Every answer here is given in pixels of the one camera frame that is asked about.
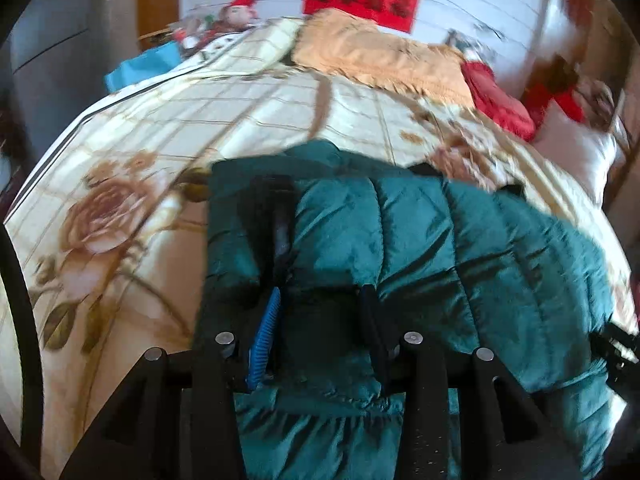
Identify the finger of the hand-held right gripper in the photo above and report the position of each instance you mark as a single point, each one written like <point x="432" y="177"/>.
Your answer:
<point x="620" y="360"/>

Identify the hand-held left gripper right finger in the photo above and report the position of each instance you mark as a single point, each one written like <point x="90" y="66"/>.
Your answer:
<point x="375" y="330"/>

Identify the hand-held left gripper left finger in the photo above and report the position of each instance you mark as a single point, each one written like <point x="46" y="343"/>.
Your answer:
<point x="265" y="330"/>

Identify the green quilted jacket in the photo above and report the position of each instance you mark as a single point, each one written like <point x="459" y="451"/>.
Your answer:
<point x="450" y="260"/>

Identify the bed with floral sheet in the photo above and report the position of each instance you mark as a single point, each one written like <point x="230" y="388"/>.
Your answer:
<point x="150" y="160"/>

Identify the white pillow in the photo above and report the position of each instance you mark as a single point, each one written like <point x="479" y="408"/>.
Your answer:
<point x="575" y="150"/>

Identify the red heart-shaped cushion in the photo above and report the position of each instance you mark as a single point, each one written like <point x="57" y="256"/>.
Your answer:
<point x="495" y="95"/>

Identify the yellow frilled pillow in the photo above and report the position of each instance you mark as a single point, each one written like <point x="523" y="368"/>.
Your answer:
<point x="380" y="55"/>

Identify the red clothing pile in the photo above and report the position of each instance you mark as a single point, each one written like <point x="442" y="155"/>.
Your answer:
<point x="555" y="90"/>

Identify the blue bag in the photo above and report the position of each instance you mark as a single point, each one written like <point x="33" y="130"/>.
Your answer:
<point x="145" y="67"/>

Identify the clutter of small toys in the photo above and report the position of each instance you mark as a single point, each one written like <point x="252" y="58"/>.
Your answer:
<point x="187" y="27"/>

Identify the stuffed doll with red hat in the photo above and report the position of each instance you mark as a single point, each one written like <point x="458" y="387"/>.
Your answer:
<point x="235" y="17"/>

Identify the grey refrigerator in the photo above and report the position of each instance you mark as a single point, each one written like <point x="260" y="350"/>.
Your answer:
<point x="60" y="45"/>

